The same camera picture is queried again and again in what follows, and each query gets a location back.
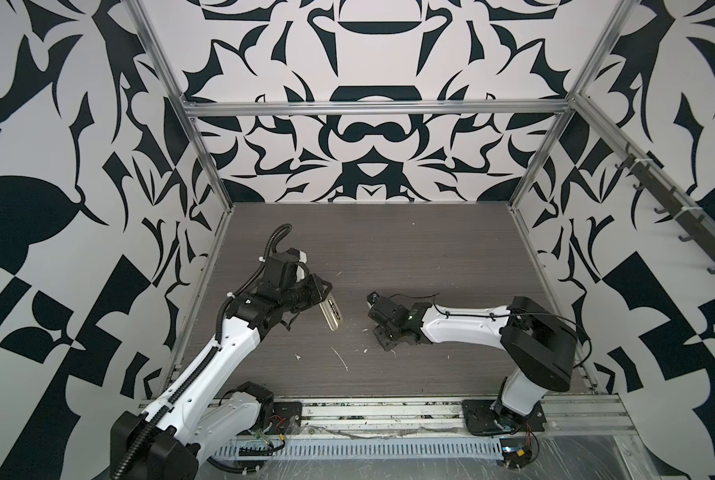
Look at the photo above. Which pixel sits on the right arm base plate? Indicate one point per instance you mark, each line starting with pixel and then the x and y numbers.
pixel 489 418

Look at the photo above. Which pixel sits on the white slotted cable duct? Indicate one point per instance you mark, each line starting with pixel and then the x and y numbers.
pixel 368 449

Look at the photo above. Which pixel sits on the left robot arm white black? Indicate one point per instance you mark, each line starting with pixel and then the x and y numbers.
pixel 139 449

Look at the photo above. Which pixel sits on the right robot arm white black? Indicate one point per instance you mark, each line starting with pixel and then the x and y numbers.
pixel 541 345

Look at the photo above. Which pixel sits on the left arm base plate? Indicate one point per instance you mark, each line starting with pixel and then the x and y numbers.
pixel 279 417

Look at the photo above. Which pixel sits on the aluminium frame back bar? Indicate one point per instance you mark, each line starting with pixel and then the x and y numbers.
pixel 385 107

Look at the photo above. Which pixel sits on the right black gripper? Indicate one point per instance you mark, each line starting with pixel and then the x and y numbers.
pixel 380 339

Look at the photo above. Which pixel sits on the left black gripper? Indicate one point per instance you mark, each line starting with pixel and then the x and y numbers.
pixel 317 289

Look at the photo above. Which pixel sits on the small green circuit board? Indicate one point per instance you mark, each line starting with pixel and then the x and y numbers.
pixel 518 453

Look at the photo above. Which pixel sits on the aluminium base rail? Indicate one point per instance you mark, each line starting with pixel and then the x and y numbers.
pixel 365 418

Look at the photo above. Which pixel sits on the white remote control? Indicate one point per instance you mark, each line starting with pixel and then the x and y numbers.
pixel 331 312

